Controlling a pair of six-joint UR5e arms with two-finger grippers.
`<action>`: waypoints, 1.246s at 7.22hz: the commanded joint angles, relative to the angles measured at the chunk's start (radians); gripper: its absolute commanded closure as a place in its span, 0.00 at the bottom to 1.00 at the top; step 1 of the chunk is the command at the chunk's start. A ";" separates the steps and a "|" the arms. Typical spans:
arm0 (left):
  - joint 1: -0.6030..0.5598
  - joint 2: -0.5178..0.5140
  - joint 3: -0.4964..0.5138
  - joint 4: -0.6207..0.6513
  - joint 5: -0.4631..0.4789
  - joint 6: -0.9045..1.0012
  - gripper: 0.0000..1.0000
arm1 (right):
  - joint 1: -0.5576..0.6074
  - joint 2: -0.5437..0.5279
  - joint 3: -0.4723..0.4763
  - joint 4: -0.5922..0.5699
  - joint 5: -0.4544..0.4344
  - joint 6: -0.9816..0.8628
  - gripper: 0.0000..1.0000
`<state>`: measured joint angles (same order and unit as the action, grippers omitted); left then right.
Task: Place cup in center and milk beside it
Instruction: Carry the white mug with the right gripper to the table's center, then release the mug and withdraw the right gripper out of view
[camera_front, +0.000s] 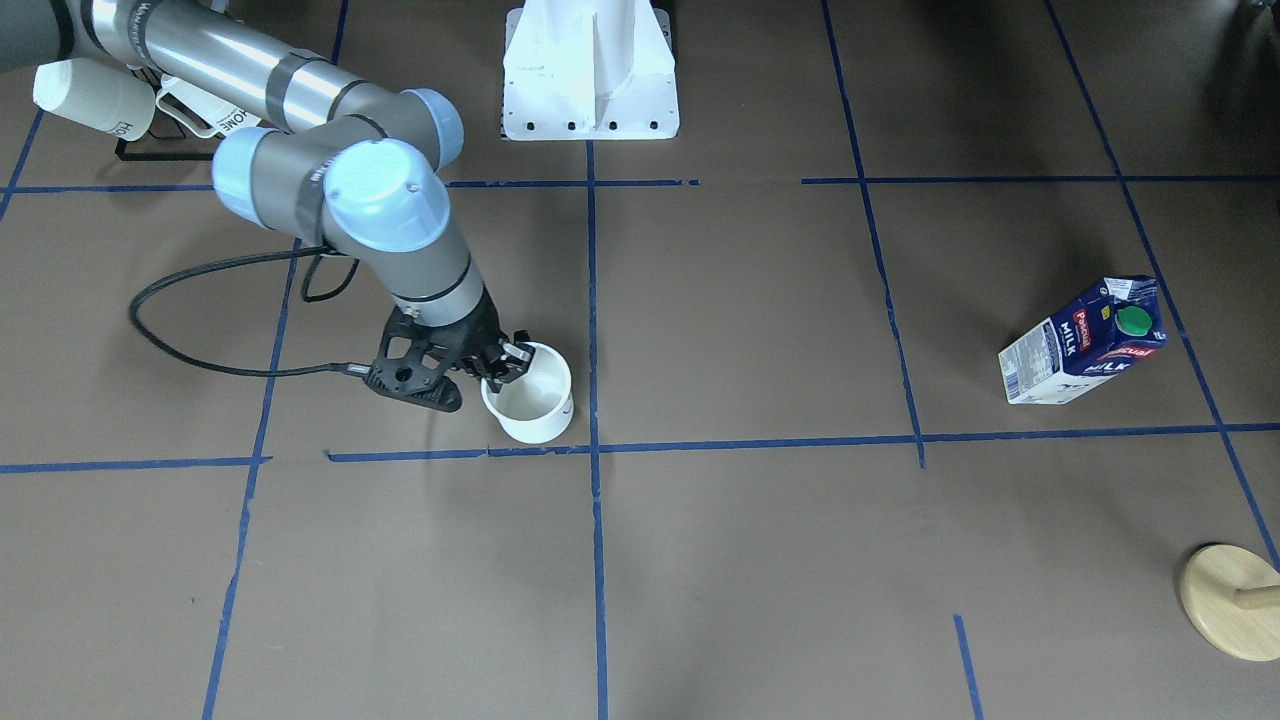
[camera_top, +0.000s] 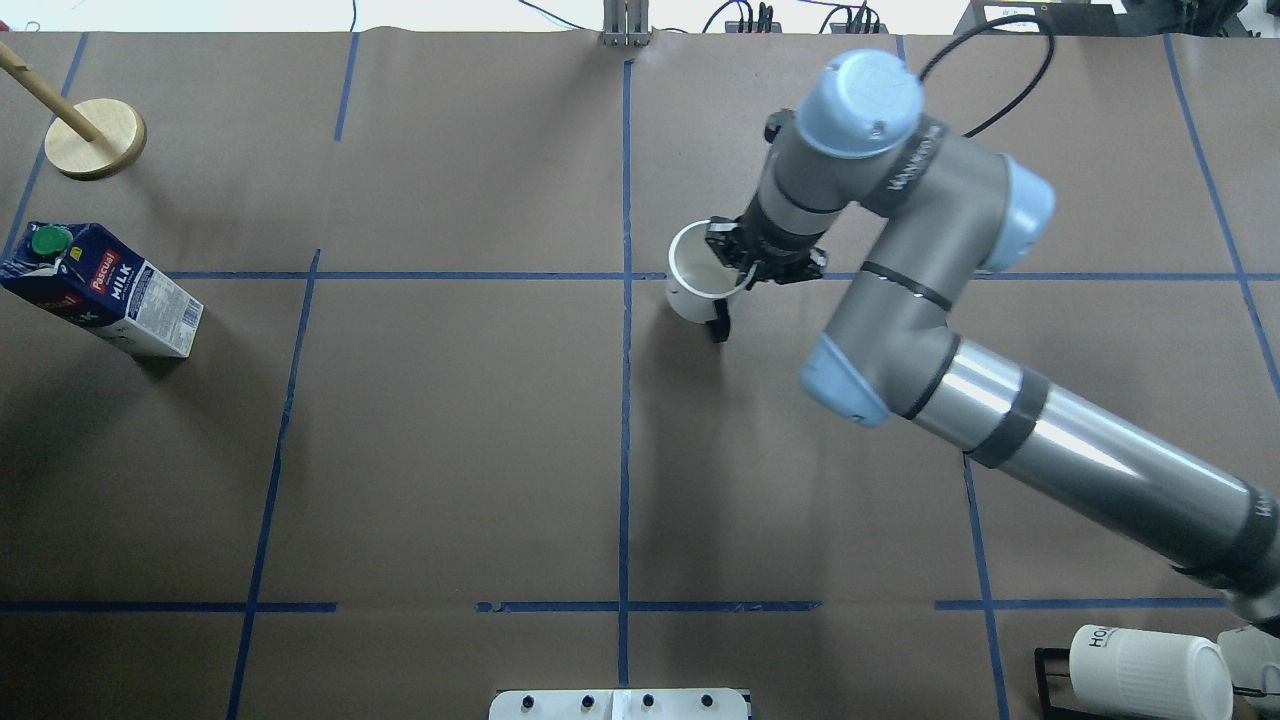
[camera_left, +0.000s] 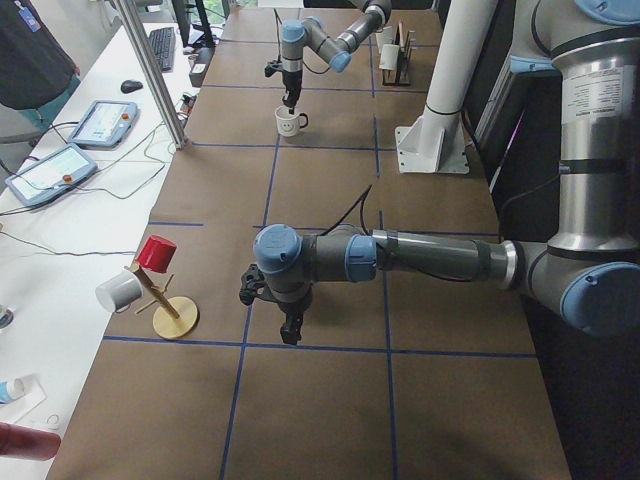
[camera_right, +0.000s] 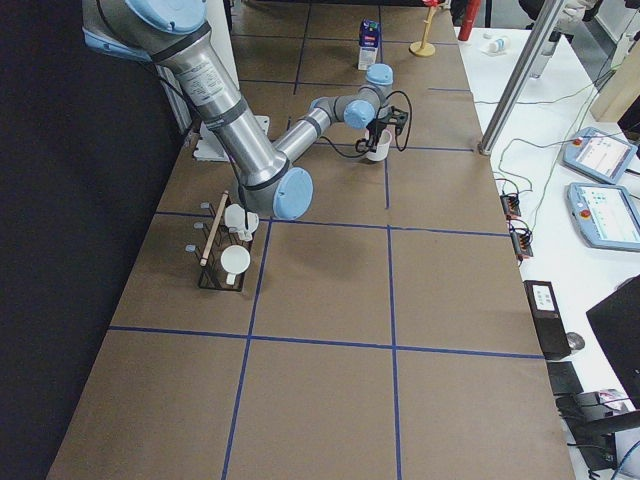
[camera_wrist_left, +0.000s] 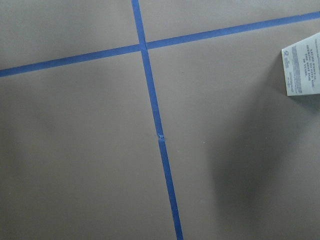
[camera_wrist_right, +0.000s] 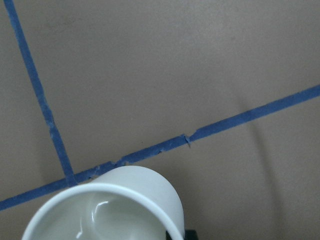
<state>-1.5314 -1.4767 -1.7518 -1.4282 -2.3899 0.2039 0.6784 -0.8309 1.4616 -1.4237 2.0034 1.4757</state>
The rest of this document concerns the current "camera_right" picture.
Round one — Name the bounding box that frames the white HOME mug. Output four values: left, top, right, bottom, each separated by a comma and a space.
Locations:
224, 204, 259, 242

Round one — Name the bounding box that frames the black monitor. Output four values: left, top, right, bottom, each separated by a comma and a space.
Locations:
586, 282, 639, 405

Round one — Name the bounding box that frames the aluminium frame post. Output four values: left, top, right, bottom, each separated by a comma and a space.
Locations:
478, 0, 565, 156

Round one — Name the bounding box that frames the teach pendant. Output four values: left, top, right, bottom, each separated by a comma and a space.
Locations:
566, 182, 639, 252
560, 127, 638, 185

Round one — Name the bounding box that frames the white smiley paper cup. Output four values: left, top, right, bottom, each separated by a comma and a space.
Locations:
365, 129, 393, 162

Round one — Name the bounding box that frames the teach pendant near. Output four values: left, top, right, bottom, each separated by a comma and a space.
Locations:
566, 182, 639, 252

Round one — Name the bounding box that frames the red bottle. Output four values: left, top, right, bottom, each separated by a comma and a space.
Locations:
458, 0, 482, 42

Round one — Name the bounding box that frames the orange black connector upper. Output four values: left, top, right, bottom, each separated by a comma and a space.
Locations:
500, 192, 521, 219

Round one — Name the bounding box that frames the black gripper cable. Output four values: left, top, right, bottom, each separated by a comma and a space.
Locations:
319, 89, 414, 159

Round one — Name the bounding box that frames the black box with label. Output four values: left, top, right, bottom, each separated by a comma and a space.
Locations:
523, 280, 571, 360

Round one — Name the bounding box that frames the orange black connector lower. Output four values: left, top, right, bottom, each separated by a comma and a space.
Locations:
509, 222, 533, 261

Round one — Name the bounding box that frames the wooden stand with round base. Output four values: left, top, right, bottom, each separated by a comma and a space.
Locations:
409, 0, 444, 58

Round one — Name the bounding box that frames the small white bottle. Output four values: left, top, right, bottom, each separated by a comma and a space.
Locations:
482, 35, 511, 56

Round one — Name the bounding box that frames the blue Pascual milk carton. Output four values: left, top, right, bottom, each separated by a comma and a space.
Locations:
358, 19, 380, 71

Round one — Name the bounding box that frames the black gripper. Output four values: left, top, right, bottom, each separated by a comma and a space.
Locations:
355, 106, 408, 153

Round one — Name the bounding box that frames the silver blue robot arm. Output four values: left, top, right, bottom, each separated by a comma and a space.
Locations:
82, 0, 409, 220

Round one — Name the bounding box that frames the black wire mug rack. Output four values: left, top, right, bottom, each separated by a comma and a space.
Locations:
185, 191, 253, 292

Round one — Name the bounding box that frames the teach pendant far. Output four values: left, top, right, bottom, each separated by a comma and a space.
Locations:
560, 127, 638, 185

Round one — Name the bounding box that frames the white ribbed mug left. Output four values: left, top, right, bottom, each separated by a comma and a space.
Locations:
220, 245, 251, 285

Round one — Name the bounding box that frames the orange black connector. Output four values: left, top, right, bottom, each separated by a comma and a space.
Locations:
500, 192, 521, 219
509, 222, 533, 261

